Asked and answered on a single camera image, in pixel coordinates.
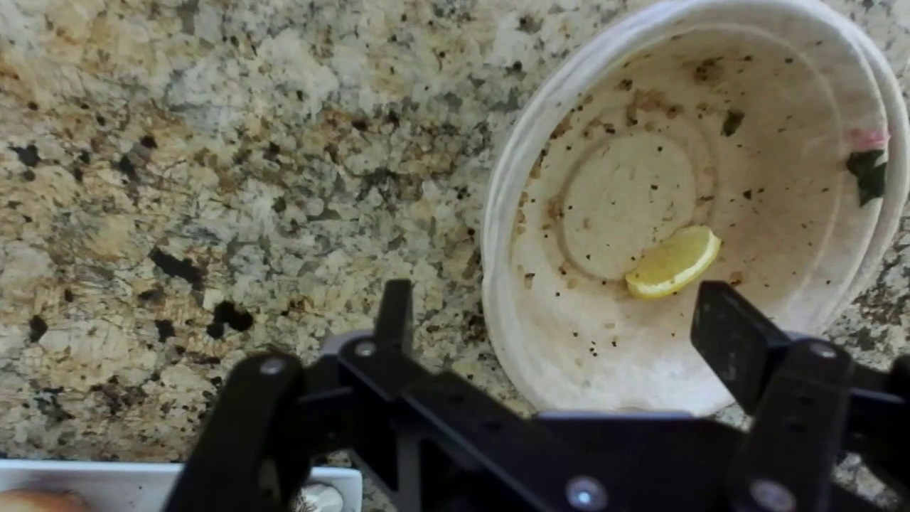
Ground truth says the yellow lemon slice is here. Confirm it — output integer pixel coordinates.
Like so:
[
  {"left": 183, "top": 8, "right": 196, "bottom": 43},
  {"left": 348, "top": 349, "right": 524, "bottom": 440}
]
[{"left": 621, "top": 221, "right": 725, "bottom": 304}]

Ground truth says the stained beige bowl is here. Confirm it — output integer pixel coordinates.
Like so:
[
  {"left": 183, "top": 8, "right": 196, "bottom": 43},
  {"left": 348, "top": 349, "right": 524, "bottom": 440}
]
[{"left": 477, "top": 0, "right": 900, "bottom": 420}]

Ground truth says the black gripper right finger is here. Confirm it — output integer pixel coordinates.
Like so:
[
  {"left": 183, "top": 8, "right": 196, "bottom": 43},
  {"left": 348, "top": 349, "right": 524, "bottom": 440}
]
[{"left": 689, "top": 279, "right": 910, "bottom": 512}]

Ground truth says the white rectangular plate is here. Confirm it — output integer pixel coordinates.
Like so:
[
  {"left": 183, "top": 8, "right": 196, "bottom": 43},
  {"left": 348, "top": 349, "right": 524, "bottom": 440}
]
[{"left": 0, "top": 457, "right": 366, "bottom": 512}]

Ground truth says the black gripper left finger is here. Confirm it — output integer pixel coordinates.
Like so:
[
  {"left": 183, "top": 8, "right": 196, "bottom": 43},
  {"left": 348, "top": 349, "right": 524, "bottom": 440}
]
[{"left": 164, "top": 275, "right": 450, "bottom": 512}]

